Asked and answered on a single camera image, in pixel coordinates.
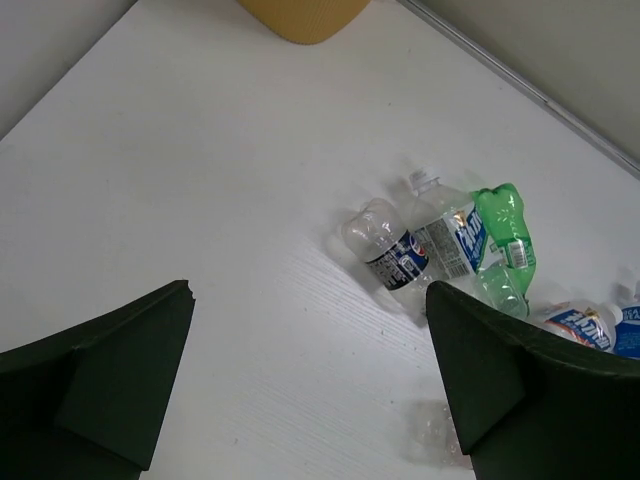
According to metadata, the yellow plastic bin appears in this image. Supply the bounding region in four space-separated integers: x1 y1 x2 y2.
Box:
238 0 370 45

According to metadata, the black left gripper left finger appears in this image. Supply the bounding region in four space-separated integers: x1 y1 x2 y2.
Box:
1 280 195 479

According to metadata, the clear bottle white blue label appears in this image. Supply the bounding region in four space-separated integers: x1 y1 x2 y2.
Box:
409 168 502 298

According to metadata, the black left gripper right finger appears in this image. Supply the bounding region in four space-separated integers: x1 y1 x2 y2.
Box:
426 281 639 479

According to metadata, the crushed clear plastic bottle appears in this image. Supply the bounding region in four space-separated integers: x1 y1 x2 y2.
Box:
401 399 473 471

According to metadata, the crushed green plastic bottle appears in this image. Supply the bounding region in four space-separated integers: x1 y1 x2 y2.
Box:
471 183 537 320

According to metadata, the clear bottle blue red label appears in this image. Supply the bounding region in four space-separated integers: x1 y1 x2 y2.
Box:
528 284 639 360

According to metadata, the clear bottle dark blue label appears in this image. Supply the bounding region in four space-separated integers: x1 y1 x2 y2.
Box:
341 198 441 315

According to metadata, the aluminium table edge rail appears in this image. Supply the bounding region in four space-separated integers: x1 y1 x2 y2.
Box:
400 1 639 179

